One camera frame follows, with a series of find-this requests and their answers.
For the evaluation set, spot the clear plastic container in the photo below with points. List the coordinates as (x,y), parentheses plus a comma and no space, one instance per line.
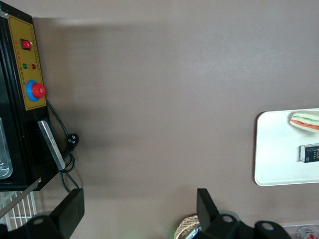
(5,161)

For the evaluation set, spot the wrapped triangle sandwich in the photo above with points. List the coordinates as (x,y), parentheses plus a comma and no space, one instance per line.
(305,122)

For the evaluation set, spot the silver metal bar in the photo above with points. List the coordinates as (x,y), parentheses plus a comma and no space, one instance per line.
(52,147)

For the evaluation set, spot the cream plastic serving tray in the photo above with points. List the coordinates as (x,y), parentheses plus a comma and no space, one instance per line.
(274,149)

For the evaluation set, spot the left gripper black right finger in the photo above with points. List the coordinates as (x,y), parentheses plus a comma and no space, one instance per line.
(205,209)

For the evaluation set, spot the aluminium foil tray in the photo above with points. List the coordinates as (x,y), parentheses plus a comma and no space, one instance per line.
(197,230)

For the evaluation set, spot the black machine with yellow panel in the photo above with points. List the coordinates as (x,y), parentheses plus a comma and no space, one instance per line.
(15,124)

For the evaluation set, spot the red rocker switch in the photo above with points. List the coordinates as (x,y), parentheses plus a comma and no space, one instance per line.
(26,44)

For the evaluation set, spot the light tan wicker basket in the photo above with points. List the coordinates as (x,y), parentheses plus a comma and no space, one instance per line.
(187,224)

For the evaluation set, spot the black gold-print small box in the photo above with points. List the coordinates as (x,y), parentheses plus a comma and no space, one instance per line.
(310,153)

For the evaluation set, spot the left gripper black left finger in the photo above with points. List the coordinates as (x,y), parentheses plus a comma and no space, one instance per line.
(74,206)

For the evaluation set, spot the thin silver metal rod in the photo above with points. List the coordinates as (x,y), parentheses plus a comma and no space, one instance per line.
(20,199)

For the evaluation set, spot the red emergency stop button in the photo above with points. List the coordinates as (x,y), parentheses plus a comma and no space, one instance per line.
(38,90)

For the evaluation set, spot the red cola bottle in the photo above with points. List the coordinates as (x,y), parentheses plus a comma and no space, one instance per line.
(307,232)

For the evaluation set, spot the clear acrylic bottle rack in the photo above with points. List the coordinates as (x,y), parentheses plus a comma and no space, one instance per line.
(289,227)

